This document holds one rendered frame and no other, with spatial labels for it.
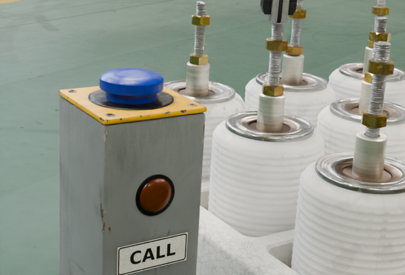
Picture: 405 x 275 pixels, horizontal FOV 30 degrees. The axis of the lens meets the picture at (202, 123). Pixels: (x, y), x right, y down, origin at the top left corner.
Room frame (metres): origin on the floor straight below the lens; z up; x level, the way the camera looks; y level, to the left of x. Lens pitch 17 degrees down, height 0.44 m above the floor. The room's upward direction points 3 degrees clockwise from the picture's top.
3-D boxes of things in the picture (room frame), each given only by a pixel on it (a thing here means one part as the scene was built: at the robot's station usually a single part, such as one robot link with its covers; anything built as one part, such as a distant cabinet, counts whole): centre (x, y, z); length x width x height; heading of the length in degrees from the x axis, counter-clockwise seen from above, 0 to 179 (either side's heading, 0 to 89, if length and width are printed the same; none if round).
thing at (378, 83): (0.52, -0.12, 0.31); 0.01 x 0.01 x 0.08
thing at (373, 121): (0.52, -0.12, 0.29); 0.02 x 0.02 x 0.01; 23
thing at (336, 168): (0.52, -0.12, 0.25); 0.08 x 0.08 x 0.01
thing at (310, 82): (0.78, -0.09, 0.25); 0.08 x 0.08 x 0.01
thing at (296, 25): (0.78, -0.09, 0.30); 0.01 x 0.01 x 0.08
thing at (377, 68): (0.52, -0.12, 0.33); 0.02 x 0.02 x 0.01; 23
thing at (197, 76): (0.71, 0.01, 0.26); 0.02 x 0.02 x 0.03
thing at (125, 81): (0.46, 0.05, 0.32); 0.04 x 0.04 x 0.02
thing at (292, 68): (0.78, -0.09, 0.26); 0.02 x 0.02 x 0.03
